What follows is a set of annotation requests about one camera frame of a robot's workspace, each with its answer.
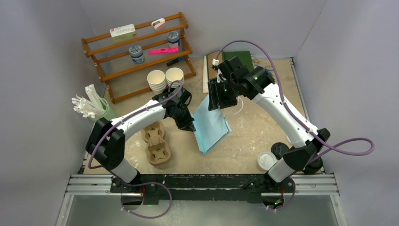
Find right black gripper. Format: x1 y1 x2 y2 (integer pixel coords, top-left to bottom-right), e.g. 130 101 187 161
208 79 240 112

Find light blue paper bag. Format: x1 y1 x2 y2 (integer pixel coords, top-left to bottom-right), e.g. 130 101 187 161
192 95 233 156

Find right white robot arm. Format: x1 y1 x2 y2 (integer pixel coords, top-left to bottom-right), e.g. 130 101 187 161
207 56 330 192

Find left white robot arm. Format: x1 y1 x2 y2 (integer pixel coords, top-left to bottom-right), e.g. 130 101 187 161
86 86 196 193

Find brown pulp cup carrier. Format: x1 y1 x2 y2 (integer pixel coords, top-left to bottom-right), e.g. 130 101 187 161
141 121 172 166

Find right white cup stack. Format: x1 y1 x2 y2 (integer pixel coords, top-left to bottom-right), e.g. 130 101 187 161
165 67 184 88

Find white cup stack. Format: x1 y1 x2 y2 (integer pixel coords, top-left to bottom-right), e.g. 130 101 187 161
147 70 167 95
165 67 184 88

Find black blue marker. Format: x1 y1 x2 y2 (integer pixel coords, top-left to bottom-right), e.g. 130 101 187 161
166 56 184 67

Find green paper bag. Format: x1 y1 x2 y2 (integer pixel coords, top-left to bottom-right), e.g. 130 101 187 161
222 51 254 72

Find pink marker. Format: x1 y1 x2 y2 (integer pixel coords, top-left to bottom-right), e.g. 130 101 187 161
148 47 179 55

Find left white cup stack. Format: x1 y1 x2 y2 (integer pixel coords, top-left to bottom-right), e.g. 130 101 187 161
147 70 167 95

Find right blue white jar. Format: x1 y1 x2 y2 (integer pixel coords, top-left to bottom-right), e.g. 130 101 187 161
167 31 180 48

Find blue white jar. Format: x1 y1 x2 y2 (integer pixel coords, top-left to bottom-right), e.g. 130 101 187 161
128 45 145 64
167 31 180 48

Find wooden shelf rack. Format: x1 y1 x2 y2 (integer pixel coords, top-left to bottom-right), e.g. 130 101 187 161
81 12 196 103

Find white cup lid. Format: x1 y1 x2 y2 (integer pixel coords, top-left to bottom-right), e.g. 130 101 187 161
257 152 277 171

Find green straw holder cup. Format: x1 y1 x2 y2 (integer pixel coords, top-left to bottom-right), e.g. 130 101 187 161
90 98 118 122

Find pink white stapler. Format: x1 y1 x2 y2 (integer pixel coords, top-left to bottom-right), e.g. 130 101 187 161
151 18 166 31

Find left blue white jar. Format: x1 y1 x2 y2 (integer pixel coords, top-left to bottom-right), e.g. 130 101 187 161
128 45 145 64

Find black cup lid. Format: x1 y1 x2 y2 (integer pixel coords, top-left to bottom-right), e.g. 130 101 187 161
302 158 323 175
271 142 290 160

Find white wrapped straws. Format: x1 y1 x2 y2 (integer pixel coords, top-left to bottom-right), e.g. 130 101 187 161
71 84 105 119

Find white green box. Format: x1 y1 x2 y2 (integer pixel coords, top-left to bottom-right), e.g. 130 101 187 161
109 24 136 43

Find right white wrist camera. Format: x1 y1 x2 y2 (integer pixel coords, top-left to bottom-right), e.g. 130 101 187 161
212 58 219 71

